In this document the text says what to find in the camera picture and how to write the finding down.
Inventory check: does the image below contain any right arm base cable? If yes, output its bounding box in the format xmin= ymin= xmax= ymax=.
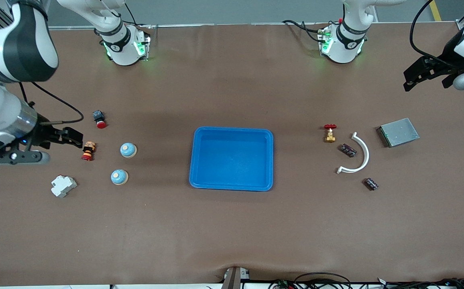
xmin=112 ymin=3 xmax=152 ymax=31

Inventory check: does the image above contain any red orange emergency button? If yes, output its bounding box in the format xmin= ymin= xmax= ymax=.
xmin=81 ymin=141 xmax=97 ymax=161

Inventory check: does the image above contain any black cable bundle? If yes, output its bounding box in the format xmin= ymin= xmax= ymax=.
xmin=268 ymin=272 xmax=464 ymax=289

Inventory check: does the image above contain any grey metal box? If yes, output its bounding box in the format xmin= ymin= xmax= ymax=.
xmin=377 ymin=118 xmax=420 ymax=148

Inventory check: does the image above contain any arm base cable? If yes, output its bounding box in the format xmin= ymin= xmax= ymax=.
xmin=112 ymin=3 xmax=152 ymax=31
xmin=282 ymin=19 xmax=326 ymax=43

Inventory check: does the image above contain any blue plastic tray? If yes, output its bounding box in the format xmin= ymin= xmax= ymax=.
xmin=189 ymin=127 xmax=274 ymax=191

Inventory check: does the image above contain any white curved plastic strip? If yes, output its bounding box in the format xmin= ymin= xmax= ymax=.
xmin=337 ymin=132 xmax=370 ymax=174

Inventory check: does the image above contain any left arm base cable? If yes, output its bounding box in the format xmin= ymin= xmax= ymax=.
xmin=282 ymin=19 xmax=326 ymax=43

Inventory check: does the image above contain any black red push button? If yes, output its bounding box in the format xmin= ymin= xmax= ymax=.
xmin=93 ymin=110 xmax=108 ymax=129

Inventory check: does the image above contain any white circuit breaker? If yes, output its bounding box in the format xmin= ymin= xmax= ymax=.
xmin=51 ymin=175 xmax=77 ymax=198

